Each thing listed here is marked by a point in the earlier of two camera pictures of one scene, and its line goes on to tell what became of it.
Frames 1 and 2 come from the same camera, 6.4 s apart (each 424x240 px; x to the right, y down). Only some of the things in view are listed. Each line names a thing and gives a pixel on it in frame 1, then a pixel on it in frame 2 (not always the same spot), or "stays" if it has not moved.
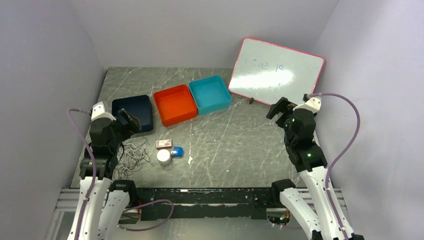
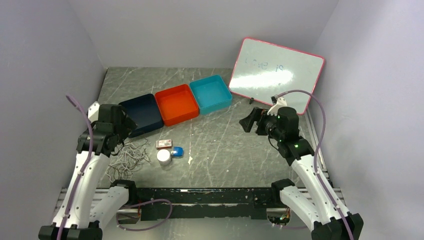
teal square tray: x=210 y=94 stays
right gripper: x=282 y=105 to x=259 y=114
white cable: x=128 y=156 stays
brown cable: x=131 y=156 stays
